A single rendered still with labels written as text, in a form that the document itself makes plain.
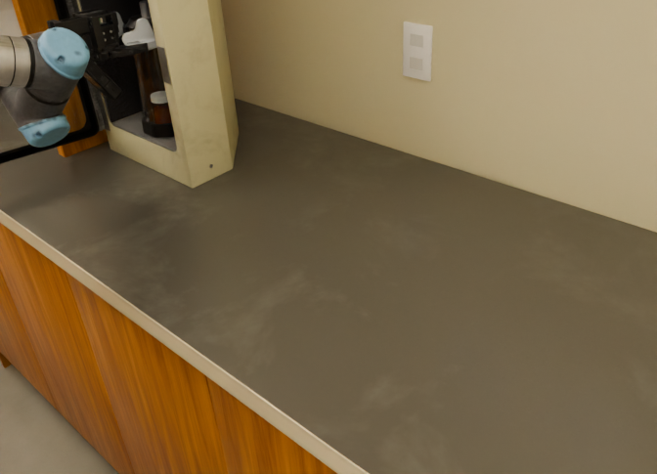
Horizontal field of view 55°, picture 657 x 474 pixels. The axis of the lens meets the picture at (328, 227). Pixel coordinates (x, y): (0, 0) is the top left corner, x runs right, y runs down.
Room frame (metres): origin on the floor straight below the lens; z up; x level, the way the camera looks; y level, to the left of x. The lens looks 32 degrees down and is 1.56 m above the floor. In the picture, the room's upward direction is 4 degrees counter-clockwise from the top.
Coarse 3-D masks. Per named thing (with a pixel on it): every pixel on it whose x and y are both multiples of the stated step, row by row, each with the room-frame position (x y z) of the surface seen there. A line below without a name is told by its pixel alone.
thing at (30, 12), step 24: (0, 0) 1.30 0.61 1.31; (24, 0) 1.32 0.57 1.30; (48, 0) 1.35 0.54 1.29; (0, 24) 1.29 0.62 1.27; (24, 24) 1.31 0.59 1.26; (72, 96) 1.34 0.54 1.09; (0, 120) 1.25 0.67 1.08; (72, 120) 1.34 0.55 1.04; (0, 144) 1.24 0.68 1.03; (24, 144) 1.27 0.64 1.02
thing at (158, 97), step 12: (156, 48) 1.26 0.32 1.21; (144, 60) 1.26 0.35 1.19; (156, 60) 1.26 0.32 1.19; (144, 72) 1.26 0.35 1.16; (156, 72) 1.26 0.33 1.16; (144, 84) 1.26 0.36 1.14; (156, 84) 1.26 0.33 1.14; (144, 96) 1.26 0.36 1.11; (156, 96) 1.25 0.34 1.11; (144, 108) 1.27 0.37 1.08; (156, 108) 1.25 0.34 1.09; (168, 108) 1.26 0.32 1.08; (156, 120) 1.25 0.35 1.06; (168, 120) 1.26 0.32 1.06
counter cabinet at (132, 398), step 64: (0, 256) 1.31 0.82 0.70; (0, 320) 1.50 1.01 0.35; (64, 320) 1.11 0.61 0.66; (128, 320) 0.88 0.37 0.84; (64, 384) 1.24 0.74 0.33; (128, 384) 0.94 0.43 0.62; (192, 384) 0.76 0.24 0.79; (128, 448) 1.02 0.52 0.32; (192, 448) 0.80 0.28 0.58; (256, 448) 0.65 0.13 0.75
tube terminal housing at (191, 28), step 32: (160, 0) 1.17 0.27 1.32; (192, 0) 1.22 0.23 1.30; (160, 32) 1.17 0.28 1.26; (192, 32) 1.21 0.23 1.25; (224, 32) 1.42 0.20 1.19; (192, 64) 1.20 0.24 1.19; (224, 64) 1.35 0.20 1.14; (192, 96) 1.19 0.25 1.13; (224, 96) 1.28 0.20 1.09; (192, 128) 1.18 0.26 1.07; (224, 128) 1.24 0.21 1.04; (160, 160) 1.24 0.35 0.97; (192, 160) 1.17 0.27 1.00; (224, 160) 1.23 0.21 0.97
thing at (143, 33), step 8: (136, 24) 1.23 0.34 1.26; (144, 24) 1.24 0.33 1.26; (128, 32) 1.23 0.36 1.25; (136, 32) 1.23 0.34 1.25; (144, 32) 1.24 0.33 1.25; (152, 32) 1.24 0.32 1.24; (128, 40) 1.22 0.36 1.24; (136, 40) 1.23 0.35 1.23; (144, 40) 1.23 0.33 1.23; (152, 40) 1.24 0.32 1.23; (152, 48) 1.23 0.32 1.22
